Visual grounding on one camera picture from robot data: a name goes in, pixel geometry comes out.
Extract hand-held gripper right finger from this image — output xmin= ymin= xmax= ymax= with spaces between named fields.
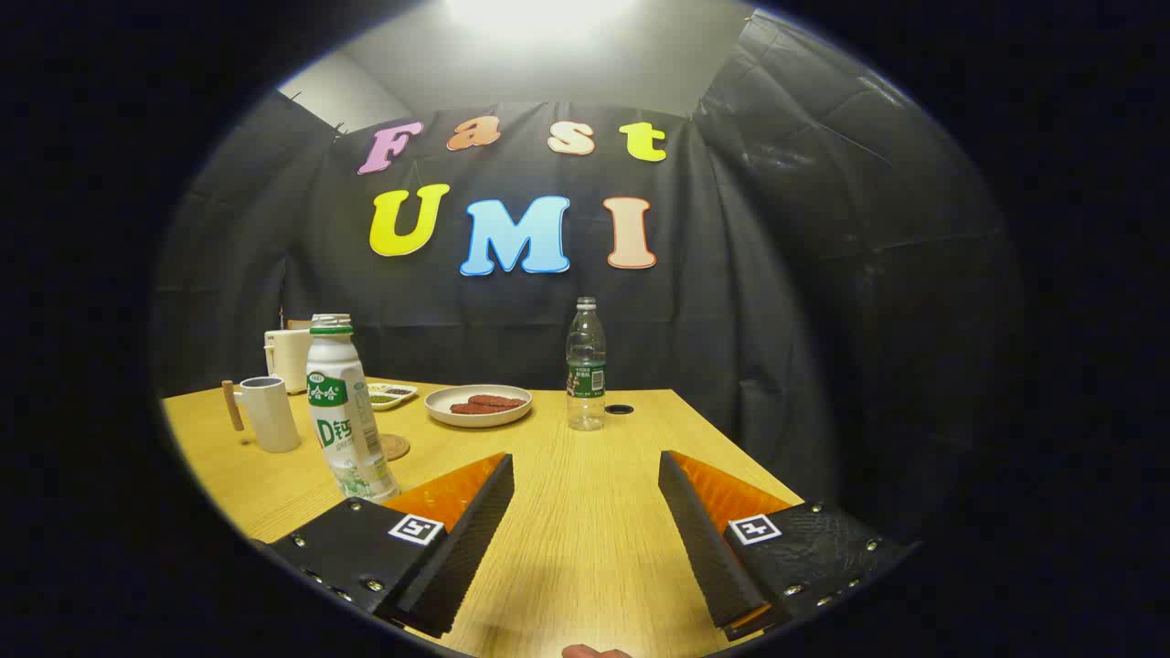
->
xmin=658 ymin=450 xmax=915 ymax=642

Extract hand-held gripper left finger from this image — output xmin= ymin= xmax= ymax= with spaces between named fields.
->
xmin=265 ymin=452 xmax=515 ymax=639

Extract white juice bottle green label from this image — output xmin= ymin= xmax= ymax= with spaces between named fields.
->
xmin=305 ymin=314 xmax=401 ymax=504

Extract white cup wooden handle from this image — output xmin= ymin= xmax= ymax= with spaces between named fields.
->
xmin=221 ymin=376 xmax=303 ymax=454

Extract clear plastic water bottle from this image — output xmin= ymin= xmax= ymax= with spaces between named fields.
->
xmin=565 ymin=296 xmax=608 ymax=431

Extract wooden table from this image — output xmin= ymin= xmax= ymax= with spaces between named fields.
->
xmin=161 ymin=377 xmax=805 ymax=658

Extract round beige plate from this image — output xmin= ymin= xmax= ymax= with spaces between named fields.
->
xmin=424 ymin=384 xmax=533 ymax=429

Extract red meat slices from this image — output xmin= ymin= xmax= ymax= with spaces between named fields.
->
xmin=450 ymin=394 xmax=528 ymax=416

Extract black backdrop cloth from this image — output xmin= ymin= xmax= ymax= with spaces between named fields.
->
xmin=151 ymin=9 xmax=1025 ymax=540

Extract cream toaster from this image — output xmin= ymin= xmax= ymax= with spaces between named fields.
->
xmin=264 ymin=327 xmax=316 ymax=396

